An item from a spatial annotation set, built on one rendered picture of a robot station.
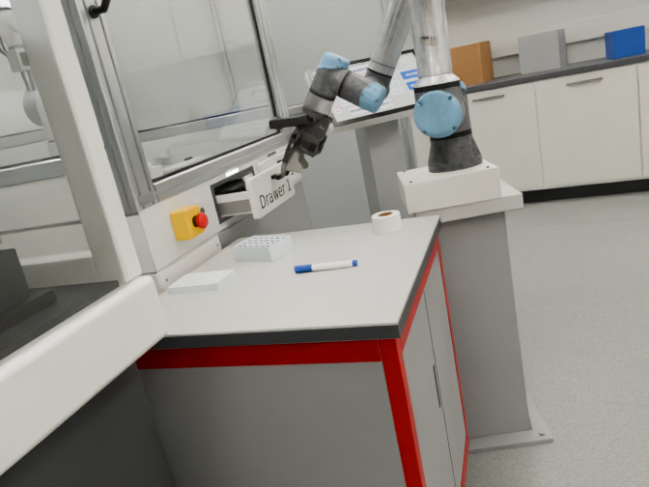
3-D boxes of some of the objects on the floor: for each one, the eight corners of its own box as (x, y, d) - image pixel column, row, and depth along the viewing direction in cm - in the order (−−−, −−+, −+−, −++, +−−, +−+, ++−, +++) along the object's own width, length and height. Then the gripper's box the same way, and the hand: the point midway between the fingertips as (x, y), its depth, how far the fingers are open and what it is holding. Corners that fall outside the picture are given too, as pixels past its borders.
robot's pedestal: (523, 388, 196) (498, 174, 176) (553, 442, 168) (527, 192, 147) (437, 402, 199) (402, 191, 179) (451, 456, 171) (412, 214, 150)
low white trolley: (477, 465, 165) (439, 214, 145) (462, 682, 109) (397, 322, 89) (293, 460, 184) (238, 238, 164) (200, 641, 128) (98, 338, 108)
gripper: (325, 120, 150) (297, 190, 159) (337, 115, 160) (310, 182, 169) (297, 106, 151) (270, 177, 160) (310, 102, 161) (284, 169, 170)
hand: (284, 171), depth 164 cm, fingers closed on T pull, 3 cm apart
